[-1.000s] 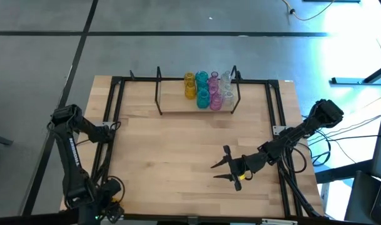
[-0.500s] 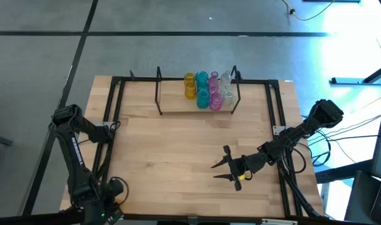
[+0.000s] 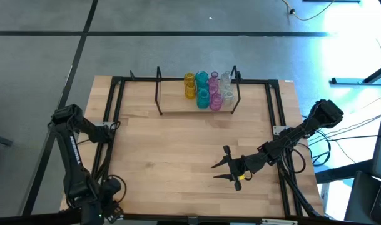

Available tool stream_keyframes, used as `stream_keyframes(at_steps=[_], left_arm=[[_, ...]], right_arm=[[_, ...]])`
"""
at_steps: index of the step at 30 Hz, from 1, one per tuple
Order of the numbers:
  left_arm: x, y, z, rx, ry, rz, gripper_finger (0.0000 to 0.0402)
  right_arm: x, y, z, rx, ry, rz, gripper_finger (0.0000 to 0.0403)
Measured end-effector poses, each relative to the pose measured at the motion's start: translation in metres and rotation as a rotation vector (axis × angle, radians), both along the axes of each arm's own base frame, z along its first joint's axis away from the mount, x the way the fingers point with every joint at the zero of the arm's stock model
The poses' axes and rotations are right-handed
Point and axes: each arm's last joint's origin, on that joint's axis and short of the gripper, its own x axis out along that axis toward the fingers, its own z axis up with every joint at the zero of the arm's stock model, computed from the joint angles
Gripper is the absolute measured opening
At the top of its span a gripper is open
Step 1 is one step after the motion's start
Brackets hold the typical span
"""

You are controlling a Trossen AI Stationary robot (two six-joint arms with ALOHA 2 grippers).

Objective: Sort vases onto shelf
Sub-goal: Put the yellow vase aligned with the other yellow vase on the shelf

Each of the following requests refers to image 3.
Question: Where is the wooden shelf with black frame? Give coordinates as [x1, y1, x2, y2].
[155, 64, 242, 116]

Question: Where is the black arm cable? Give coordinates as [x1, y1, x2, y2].
[280, 146, 307, 174]
[107, 174, 128, 204]

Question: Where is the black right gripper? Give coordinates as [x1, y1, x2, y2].
[210, 144, 263, 192]

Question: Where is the yellow floor cable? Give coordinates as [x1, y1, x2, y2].
[282, 0, 337, 22]

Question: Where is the tall pink ribbed glass bottle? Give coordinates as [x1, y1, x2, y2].
[208, 82, 221, 96]

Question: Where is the yellow ribbed glass jar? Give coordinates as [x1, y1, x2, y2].
[183, 72, 196, 87]

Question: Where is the pink ringed glass vase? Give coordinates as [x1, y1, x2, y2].
[208, 93, 224, 112]

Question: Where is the small teal glass jar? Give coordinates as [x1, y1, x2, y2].
[195, 71, 210, 88]

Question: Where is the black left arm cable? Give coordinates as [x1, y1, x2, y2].
[107, 174, 128, 204]

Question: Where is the black aluminium table frame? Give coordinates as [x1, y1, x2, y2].
[60, 70, 325, 225]

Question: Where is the black floor cable bundle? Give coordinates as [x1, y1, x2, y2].
[302, 124, 381, 166]

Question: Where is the teal ringed glass vase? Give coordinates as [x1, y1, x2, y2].
[196, 90, 211, 110]

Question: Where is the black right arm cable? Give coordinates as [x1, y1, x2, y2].
[280, 146, 307, 174]

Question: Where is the silver aluminium profile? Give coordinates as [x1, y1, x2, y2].
[261, 218, 299, 225]

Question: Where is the yellow glass vase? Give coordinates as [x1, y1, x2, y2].
[184, 84, 197, 101]

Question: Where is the black desk foot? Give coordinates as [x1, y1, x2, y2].
[315, 159, 374, 184]
[330, 61, 381, 86]

